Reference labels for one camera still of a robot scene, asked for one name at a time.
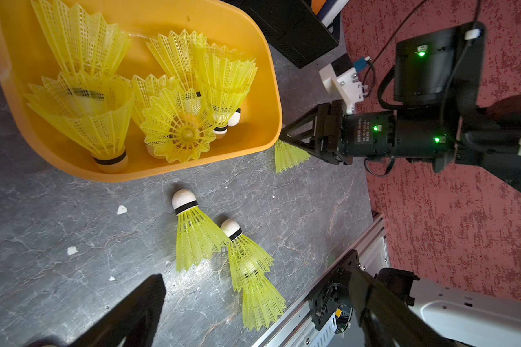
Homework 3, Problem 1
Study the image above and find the yellow plastic storage box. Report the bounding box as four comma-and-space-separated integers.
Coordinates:
0, 1, 282, 183

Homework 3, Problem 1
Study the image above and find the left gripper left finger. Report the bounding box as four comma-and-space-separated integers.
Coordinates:
25, 274, 167, 347

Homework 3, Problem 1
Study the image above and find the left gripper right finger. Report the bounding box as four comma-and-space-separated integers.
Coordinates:
349, 267, 455, 346

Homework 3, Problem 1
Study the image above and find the black file rack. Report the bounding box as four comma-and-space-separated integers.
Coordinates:
227, 0, 341, 69

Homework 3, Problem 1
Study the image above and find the yellow shuttlecock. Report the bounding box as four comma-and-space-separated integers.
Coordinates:
172, 189, 230, 272
140, 87, 217, 163
146, 30, 207, 91
25, 71, 135, 174
243, 274, 287, 331
131, 75, 180, 128
220, 219, 274, 291
31, 1, 131, 76
274, 140, 311, 174
194, 43, 258, 139

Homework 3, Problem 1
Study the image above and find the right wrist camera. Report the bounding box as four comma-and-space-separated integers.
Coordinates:
319, 53, 373, 115

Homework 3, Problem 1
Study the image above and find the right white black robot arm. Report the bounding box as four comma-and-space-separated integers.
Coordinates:
280, 20, 521, 346

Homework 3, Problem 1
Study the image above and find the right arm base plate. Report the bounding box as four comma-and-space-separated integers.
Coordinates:
307, 249, 359, 331

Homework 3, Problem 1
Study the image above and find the yellow shuttlecock top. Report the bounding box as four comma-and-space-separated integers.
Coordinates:
31, 1, 131, 76

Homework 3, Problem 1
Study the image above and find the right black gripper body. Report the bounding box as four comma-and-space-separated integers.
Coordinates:
279, 100, 352, 165

